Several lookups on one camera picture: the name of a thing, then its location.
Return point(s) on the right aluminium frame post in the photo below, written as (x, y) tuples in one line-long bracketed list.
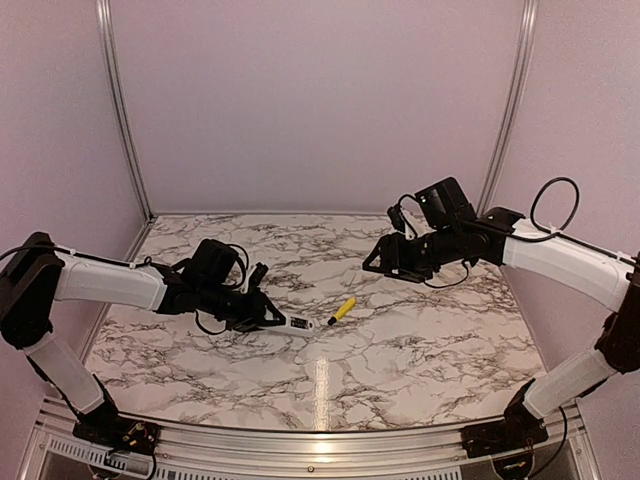
[(516, 88)]

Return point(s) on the left aluminium frame post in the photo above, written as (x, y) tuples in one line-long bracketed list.
[(108, 42)]

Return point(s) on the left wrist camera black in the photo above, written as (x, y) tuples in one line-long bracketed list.
[(258, 273)]

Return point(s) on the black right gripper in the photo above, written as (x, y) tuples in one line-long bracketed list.
[(394, 257)]

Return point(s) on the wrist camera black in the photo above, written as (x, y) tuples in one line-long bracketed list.
[(258, 273), (397, 218)]

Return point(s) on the white remote control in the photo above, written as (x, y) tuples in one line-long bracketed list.
[(293, 326)]

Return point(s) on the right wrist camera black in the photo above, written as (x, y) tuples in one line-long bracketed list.
[(397, 218)]

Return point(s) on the front aluminium rail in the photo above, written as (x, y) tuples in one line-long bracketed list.
[(189, 451)]

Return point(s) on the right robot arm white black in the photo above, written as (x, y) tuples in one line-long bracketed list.
[(504, 237)]

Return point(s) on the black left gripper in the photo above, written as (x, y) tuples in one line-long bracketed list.
[(255, 310)]

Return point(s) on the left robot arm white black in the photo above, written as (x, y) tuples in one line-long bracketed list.
[(213, 281)]

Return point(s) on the aluminium frame post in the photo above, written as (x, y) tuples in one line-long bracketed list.
[(516, 88), (108, 42)]

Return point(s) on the yellow screwdriver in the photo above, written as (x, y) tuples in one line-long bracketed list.
[(342, 311)]

